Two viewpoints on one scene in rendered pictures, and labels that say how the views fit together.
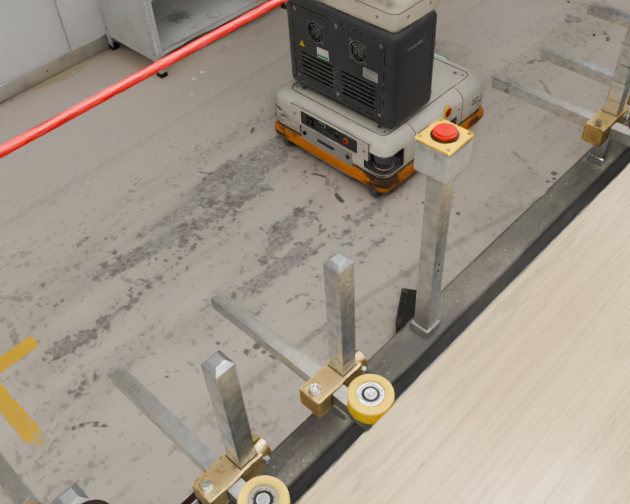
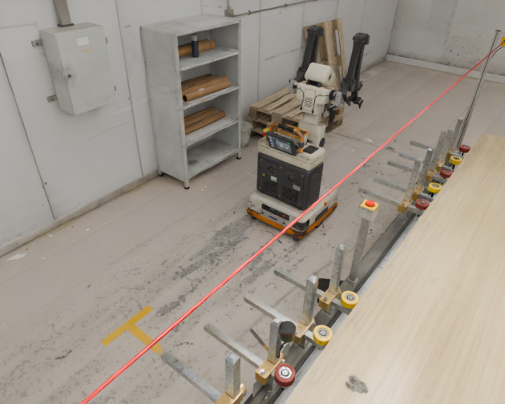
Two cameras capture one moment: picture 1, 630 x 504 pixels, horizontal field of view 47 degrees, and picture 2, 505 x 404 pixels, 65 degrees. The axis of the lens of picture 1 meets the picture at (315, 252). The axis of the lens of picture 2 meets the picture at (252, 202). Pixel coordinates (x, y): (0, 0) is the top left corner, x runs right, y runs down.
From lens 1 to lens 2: 86 cm
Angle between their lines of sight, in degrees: 14
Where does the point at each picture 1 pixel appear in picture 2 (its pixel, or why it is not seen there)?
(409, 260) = (316, 267)
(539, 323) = (402, 272)
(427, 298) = (356, 268)
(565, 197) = (393, 233)
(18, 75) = (119, 187)
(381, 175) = (300, 230)
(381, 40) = (303, 173)
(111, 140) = (168, 217)
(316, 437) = (321, 321)
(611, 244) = (420, 245)
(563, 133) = not seen: hidden behind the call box
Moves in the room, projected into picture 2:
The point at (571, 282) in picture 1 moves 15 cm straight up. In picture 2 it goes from (410, 259) to (417, 236)
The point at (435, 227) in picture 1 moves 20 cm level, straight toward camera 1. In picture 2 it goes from (363, 238) to (369, 266)
